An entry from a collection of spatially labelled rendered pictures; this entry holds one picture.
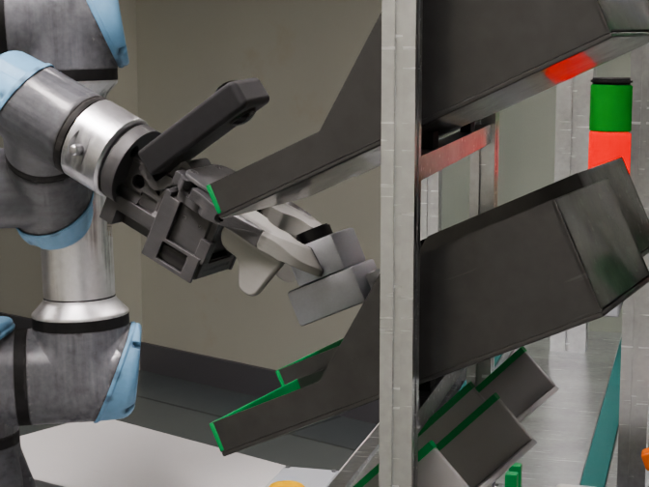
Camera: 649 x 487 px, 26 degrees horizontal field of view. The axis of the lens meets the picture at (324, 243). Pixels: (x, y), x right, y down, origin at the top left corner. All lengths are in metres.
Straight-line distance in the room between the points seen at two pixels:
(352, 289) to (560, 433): 0.91
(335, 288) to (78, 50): 0.62
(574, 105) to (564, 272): 1.58
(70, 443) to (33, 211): 0.87
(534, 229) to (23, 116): 0.55
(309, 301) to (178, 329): 4.83
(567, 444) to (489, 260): 1.10
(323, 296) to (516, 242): 0.31
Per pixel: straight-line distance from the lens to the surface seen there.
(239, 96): 1.13
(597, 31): 0.82
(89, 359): 1.67
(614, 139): 1.51
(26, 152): 1.26
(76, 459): 2.06
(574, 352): 2.46
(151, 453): 2.07
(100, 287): 1.68
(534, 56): 0.83
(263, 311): 5.59
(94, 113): 1.21
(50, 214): 1.32
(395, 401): 0.85
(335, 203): 5.27
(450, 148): 0.96
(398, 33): 0.82
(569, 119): 2.40
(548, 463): 1.85
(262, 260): 1.13
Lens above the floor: 1.47
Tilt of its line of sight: 9 degrees down
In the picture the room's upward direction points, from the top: straight up
